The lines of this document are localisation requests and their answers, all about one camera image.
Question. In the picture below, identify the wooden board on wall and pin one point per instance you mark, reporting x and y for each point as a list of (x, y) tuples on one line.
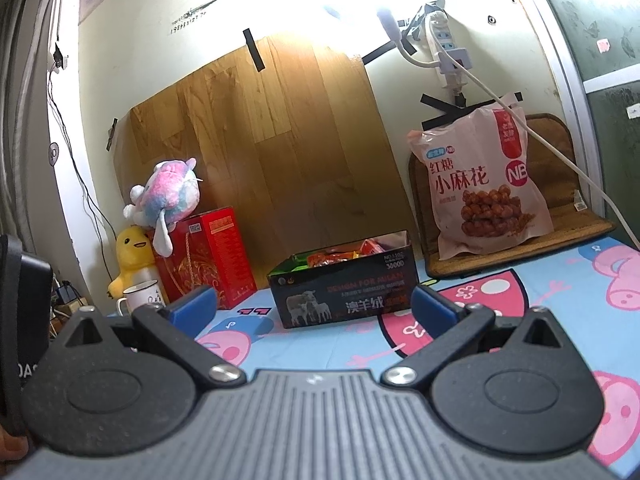
[(289, 136)]

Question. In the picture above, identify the orange yellow snack packet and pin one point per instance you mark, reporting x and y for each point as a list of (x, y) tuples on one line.
[(345, 252)]

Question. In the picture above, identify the black snack storage box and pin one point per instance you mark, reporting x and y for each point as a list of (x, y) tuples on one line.
[(358, 288)]

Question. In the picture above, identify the white enamel mug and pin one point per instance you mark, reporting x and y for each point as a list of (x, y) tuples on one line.
[(138, 295)]

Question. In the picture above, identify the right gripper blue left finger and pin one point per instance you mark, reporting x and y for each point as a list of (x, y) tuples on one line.
[(170, 332)]

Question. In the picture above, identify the pink fried-twist snack bag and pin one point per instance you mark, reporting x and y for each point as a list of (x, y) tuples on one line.
[(483, 200)]

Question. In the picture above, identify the pink blue plush toy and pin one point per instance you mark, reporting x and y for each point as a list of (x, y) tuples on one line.
[(170, 195)]

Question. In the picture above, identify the person's left hand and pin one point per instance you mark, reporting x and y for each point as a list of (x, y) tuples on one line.
[(12, 448)]

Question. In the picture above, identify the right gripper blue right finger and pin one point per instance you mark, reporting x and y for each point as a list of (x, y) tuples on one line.
[(455, 330)]

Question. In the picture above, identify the red gift box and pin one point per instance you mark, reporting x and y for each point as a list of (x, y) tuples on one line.
[(208, 250)]

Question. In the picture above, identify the white power strip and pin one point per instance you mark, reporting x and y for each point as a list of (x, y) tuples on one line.
[(443, 48)]

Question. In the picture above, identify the yellow duck plush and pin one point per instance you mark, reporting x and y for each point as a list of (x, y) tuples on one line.
[(136, 261)]

